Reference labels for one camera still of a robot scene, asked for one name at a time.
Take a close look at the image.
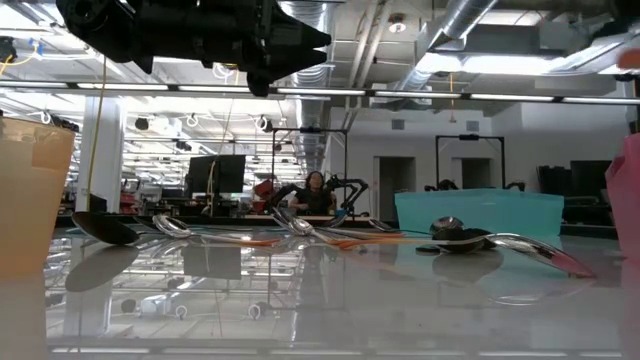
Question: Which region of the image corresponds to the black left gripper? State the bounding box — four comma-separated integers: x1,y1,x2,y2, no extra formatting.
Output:
199,0,333,98

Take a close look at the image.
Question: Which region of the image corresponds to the round ceiling fixture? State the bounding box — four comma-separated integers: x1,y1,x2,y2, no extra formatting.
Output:
387,13,409,35

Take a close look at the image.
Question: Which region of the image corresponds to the long LED light bar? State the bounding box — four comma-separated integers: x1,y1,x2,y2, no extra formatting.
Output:
0,79,640,106

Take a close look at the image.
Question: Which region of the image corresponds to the red object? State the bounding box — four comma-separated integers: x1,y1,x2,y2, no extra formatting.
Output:
251,178,275,214

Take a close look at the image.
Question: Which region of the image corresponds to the person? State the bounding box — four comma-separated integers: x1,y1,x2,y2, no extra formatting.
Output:
289,170,337,217

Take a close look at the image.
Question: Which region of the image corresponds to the black monitor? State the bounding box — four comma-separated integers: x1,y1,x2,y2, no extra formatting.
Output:
185,154,247,195

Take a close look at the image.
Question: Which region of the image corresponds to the white pillar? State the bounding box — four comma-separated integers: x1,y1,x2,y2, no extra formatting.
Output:
74,97,127,214

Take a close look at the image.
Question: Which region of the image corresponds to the teal plastic tray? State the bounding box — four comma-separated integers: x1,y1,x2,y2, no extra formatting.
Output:
394,188,565,246

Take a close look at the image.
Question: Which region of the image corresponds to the black cabinet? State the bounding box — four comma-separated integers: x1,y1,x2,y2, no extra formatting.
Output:
537,164,574,197
569,159,614,199

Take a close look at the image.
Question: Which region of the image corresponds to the orange plastic tray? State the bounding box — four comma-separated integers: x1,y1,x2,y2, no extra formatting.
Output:
0,117,76,281

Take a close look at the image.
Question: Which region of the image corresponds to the pink plastic tray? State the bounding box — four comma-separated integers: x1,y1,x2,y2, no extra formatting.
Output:
604,132,640,261

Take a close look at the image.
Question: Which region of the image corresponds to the black stand frame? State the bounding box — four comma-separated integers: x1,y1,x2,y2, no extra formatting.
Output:
434,133,506,190
271,127,350,217

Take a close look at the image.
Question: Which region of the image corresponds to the silver spiral duct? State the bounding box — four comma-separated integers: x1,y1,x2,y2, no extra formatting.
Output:
279,0,346,194
399,0,501,94

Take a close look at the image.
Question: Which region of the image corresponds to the black aluminium table frame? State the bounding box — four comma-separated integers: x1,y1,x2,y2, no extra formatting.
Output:
54,213,401,227

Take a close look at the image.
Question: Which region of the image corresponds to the yellow hanging cable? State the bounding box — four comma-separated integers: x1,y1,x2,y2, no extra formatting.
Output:
85,54,109,214

